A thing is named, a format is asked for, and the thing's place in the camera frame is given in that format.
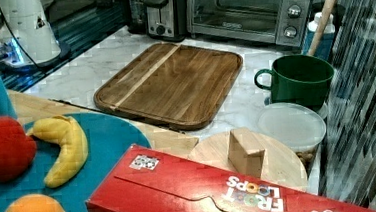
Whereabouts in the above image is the blue round plate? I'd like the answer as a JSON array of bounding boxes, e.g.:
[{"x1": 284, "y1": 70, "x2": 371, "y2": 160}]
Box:
[{"x1": 0, "y1": 112, "x2": 150, "y2": 212}]

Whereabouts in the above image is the red plush apple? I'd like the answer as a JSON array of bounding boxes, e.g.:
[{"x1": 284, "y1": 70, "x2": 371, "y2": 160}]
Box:
[{"x1": 0, "y1": 117, "x2": 37, "y2": 182}]

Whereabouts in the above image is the green mug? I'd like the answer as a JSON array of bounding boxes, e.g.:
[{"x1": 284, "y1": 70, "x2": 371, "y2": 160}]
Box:
[{"x1": 254, "y1": 55, "x2": 334, "y2": 110}]

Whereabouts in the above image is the clear white-capped bottle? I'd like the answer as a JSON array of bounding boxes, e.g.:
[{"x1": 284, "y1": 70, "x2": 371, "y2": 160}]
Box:
[{"x1": 301, "y1": 12, "x2": 336, "y2": 61}]

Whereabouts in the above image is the wooden cutting board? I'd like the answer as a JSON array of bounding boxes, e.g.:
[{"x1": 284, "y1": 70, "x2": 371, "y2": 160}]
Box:
[{"x1": 93, "y1": 43, "x2": 243, "y2": 131}]

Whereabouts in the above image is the yellow plush banana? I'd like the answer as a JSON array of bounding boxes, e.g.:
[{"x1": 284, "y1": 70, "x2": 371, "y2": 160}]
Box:
[{"x1": 26, "y1": 116, "x2": 89, "y2": 188}]

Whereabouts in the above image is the jar with wooden lid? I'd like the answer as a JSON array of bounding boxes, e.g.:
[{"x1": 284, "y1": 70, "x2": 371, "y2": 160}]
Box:
[{"x1": 189, "y1": 127, "x2": 308, "y2": 191}]

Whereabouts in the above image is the black silver toaster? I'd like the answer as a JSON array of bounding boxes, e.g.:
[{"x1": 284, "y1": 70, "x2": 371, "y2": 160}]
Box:
[{"x1": 144, "y1": 0, "x2": 187, "y2": 42}]

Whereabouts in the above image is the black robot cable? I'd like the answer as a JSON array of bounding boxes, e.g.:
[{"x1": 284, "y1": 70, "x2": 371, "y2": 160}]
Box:
[{"x1": 0, "y1": 0, "x2": 41, "y2": 72}]

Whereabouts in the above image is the silver toaster oven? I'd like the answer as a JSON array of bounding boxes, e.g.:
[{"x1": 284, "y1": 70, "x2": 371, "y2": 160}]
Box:
[{"x1": 186, "y1": 0, "x2": 312, "y2": 47}]

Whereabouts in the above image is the red Froot Loops cereal box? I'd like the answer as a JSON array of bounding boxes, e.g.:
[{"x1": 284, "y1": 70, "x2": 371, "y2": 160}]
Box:
[{"x1": 86, "y1": 145, "x2": 376, "y2": 212}]

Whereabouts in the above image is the wooden spoon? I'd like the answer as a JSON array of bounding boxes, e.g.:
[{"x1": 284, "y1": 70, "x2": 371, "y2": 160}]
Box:
[{"x1": 307, "y1": 0, "x2": 336, "y2": 55}]

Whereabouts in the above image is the plastic container with clear lid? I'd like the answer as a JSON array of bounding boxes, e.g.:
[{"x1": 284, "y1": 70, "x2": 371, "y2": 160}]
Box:
[{"x1": 257, "y1": 102, "x2": 326, "y2": 171}]

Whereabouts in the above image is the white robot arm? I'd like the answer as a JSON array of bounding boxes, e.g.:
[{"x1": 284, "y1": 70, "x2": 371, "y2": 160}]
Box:
[{"x1": 0, "y1": 0, "x2": 61, "y2": 68}]

